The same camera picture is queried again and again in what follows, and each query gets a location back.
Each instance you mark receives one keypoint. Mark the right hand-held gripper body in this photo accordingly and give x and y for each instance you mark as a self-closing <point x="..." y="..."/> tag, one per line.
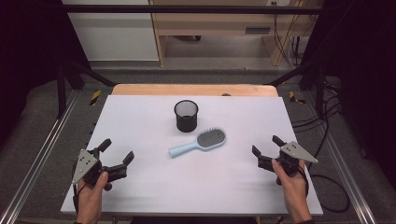
<point x="297" y="151"/>

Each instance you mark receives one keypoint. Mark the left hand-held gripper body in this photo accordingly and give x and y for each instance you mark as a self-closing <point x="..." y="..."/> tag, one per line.
<point x="84" y="164"/>

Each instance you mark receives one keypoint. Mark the light blue hairbrush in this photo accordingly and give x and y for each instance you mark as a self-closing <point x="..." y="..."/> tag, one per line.
<point x="211" y="138"/>

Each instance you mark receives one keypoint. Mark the black mesh pen cup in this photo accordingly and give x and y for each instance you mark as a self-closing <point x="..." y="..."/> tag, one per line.
<point x="186" y="124"/>

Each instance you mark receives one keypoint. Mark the person's left hand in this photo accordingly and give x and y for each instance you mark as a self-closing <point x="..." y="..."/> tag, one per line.
<point x="90" y="202"/>

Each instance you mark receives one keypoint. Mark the person's right hand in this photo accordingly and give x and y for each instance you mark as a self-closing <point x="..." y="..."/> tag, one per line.
<point x="292" y="193"/>

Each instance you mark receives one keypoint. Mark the black metal stand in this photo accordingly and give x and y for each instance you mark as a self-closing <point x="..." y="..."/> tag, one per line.
<point x="320" y="93"/>
<point x="61" y="93"/>

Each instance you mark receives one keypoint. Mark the wooden table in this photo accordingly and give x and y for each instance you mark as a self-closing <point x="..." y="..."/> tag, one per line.
<point x="186" y="90"/>

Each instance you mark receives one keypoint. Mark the white cabinet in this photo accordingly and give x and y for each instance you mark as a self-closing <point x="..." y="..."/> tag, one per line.
<point x="115" y="37"/>

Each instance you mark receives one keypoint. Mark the dark curtain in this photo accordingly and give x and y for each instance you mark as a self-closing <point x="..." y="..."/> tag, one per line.
<point x="28" y="46"/>
<point x="367" y="62"/>

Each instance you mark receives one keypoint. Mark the light wooden desk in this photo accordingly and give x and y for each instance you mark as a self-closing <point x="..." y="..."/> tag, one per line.
<point x="214" y="23"/>

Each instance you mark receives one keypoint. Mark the silver aluminium rail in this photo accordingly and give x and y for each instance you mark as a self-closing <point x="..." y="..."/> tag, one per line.
<point x="34" y="169"/>
<point x="345" y="177"/>

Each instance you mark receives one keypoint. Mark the black horizontal frame bar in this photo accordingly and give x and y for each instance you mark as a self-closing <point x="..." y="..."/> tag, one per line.
<point x="186" y="9"/>

